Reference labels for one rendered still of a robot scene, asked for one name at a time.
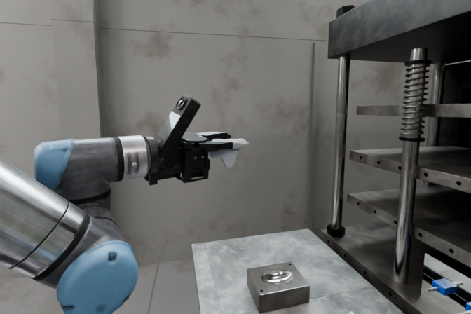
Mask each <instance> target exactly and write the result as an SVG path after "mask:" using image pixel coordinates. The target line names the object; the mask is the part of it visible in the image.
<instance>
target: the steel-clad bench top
mask: <svg viewBox="0 0 471 314"><path fill-rule="evenodd" d="M191 245H192V250H193V261H194V266H195V272H196V282H197V288H198V298H199V304H200V314H349V313H350V312H351V311H352V312H354V314H404V313H403V312H402V311H401V310H400V309H398V308H397V307H396V306H395V305H394V304H393V303H391V302H390V301H389V300H388V299H387V298H386V297H384V296H383V295H382V293H380V292H379V291H378V290H377V289H376V288H375V287H373V286H372V285H371V284H370V283H369V282H368V281H366V280H365V279H364V278H363V277H362V276H361V275H360V274H359V273H358V272H357V271H356V270H354V269H353V268H352V267H351V266H350V265H349V264H347V263H346V262H345V261H344V260H343V259H342V258H341V257H340V256H339V255H338V254H337V253H335V252H334V251H333V250H332V249H331V248H330V247H328V246H327V245H326V244H325V243H324V242H322V241H321V239H319V238H318V237H317V236H316V235H315V234H314V233H313V232H312V231H310V230H309V229H302V230H297V231H287V232H281V233H271V234H265V235H255V236H249V237H244V238H234V239H228V240H218V241H212V242H206V243H196V244H191ZM290 261H291V262H292V263H293V264H294V265H295V267H296V268H297V270H298V271H299V272H300V274H302V276H303V277H304V279H305V280H306V281H307V283H308V284H309V285H310V297H309V303H304V304H300V305H297V306H290V307H286V308H281V309H277V310H271V311H267V312H264V313H259V312H258V310H257V307H256V305H255V303H254V300H253V298H252V295H251V294H250V291H249V288H248V286H247V268H255V267H260V266H268V265H273V264H281V263H285V262H290Z"/></svg>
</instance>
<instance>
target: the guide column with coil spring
mask: <svg viewBox="0 0 471 314"><path fill-rule="evenodd" d="M427 56H428V48H417V49H413V50H410V59H409V61H412V60H426V59H427ZM423 70H426V67H419V68H414V69H409V73H411V72H414V71H423ZM419 76H425V73H419V74H411V75H409V77H408V79H410V78H413V77H419ZM418 82H425V78H420V79H415V80H410V81H408V84H410V83H418ZM424 87H425V84H421V85H414V86H407V90H408V89H414V88H424ZM420 93H424V90H416V91H410V92H407V95H413V94H420ZM423 98H424V95H422V96H415V97H407V100H420V99H423ZM421 104H423V101H422V102H408V103H406V106H413V105H421ZM420 110H423V107H414V108H406V111H420ZM422 113H423V112H421V113H412V114H405V117H410V116H422ZM418 121H422V118H413V119H405V123H406V122H418ZM404 127H405V128H416V127H421V123H420V124H409V125H404ZM415 132H421V129H418V130H404V133H415ZM404 137H407V138H421V135H404ZM419 146H420V142H409V141H403V148H402V165H401V175H400V192H399V201H398V211H397V228H396V237H395V254H394V264H393V272H392V278H393V280H394V281H396V282H398V283H401V284H407V283H408V275H409V260H410V251H411V235H412V227H413V218H414V203H415V194H416V178H417V170H418V155H419Z"/></svg>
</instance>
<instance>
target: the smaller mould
mask: <svg viewBox="0 0 471 314"><path fill-rule="evenodd" d="M247 286H248V288H249V291H250V294H251V295H252V298H253V300H254V303H255V305H256V307H257V310H258V312H259V313H264V312H267V311H271V310H277V309H281V308H286V307H290V306H297V305H300V304H304V303H309V297H310V285H309V284H308V283H307V281H306V280H305V279H304V277H303V276H302V274H300V272H299V271H298V270H297V268H296V267H295V265H294V264H293V263H292V262H291V261H290V262H285V263H281V264H273V265H268V266H260V267H255V268H247Z"/></svg>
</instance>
